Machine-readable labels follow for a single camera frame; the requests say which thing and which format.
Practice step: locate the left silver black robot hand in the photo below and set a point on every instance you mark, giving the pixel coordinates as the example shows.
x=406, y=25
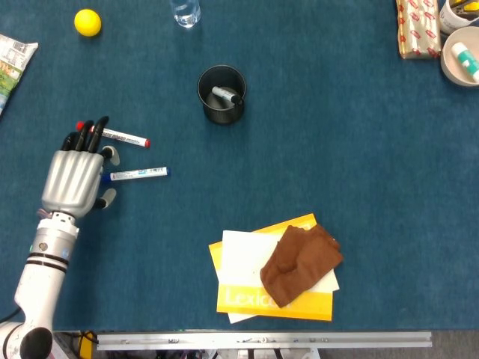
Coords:
x=71, y=179

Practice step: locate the red whiteboard marker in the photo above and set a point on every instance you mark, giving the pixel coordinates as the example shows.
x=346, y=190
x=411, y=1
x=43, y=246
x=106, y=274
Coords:
x=123, y=137

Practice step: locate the blue whiteboard marker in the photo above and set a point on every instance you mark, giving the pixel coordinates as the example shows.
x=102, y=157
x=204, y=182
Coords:
x=138, y=173

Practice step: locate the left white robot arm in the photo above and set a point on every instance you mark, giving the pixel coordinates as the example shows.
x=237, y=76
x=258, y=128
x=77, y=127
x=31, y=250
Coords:
x=37, y=276

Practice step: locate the black mesh pen cup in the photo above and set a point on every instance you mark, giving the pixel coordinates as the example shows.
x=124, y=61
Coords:
x=221, y=116

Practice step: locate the black marker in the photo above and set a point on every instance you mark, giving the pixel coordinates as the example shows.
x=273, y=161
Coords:
x=222, y=91

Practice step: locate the white green snack bag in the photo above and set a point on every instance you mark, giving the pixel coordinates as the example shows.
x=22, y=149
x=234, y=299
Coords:
x=13, y=67

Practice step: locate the yellow ball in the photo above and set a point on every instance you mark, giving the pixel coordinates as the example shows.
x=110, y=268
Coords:
x=87, y=23

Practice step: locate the yellow box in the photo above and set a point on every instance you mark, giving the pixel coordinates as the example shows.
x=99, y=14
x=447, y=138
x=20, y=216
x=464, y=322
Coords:
x=86, y=346

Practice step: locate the pink white packet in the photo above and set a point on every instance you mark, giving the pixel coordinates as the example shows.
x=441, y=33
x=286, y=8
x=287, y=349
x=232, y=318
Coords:
x=61, y=348

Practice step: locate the white paper sheet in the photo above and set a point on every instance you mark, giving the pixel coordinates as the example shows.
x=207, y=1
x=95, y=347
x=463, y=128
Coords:
x=243, y=258

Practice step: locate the clear plastic water bottle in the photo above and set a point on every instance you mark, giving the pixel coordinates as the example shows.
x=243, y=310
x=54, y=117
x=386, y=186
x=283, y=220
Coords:
x=185, y=13

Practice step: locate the brown folded cloth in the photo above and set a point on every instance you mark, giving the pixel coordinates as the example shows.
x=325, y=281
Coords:
x=299, y=265

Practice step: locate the yellow Lexicon notebook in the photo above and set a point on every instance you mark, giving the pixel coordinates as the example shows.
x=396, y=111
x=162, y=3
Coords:
x=318, y=304

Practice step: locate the gold red-printed snack package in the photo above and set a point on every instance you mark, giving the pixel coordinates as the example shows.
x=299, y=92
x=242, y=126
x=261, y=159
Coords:
x=419, y=30

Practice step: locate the beige bowl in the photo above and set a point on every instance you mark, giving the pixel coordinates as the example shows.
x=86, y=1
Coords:
x=451, y=63

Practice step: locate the white paper cup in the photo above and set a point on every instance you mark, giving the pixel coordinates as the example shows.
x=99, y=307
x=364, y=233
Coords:
x=451, y=20

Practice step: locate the white green glue stick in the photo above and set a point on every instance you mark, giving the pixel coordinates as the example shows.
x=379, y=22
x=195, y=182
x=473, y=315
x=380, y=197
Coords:
x=466, y=61

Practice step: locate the yellow black tool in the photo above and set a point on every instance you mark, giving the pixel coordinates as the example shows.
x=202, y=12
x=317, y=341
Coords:
x=464, y=4

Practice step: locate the aluminium profile rail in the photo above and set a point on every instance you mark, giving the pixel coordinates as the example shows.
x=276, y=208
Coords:
x=262, y=341

